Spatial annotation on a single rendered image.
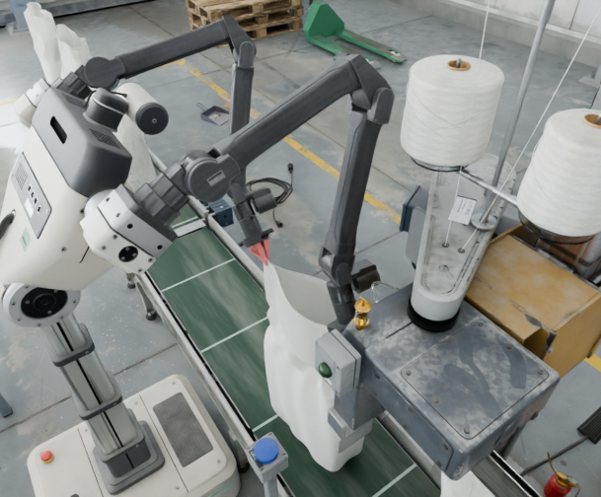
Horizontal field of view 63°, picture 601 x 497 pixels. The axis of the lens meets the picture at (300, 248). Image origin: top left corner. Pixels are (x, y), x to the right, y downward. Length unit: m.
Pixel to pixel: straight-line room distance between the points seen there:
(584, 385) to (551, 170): 2.01
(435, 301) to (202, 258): 1.77
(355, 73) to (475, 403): 0.63
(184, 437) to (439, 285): 1.39
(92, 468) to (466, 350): 1.53
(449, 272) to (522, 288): 0.19
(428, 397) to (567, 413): 1.82
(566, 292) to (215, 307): 1.55
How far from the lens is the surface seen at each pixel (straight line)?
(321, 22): 6.38
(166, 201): 0.91
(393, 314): 0.91
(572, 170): 0.79
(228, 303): 2.24
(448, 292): 0.86
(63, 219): 1.05
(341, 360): 0.85
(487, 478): 1.11
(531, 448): 2.44
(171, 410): 2.10
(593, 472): 2.49
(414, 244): 1.26
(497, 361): 0.89
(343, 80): 0.99
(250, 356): 2.04
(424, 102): 0.91
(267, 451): 1.30
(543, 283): 1.06
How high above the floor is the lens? 2.02
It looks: 41 degrees down
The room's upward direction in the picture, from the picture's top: 1 degrees counter-clockwise
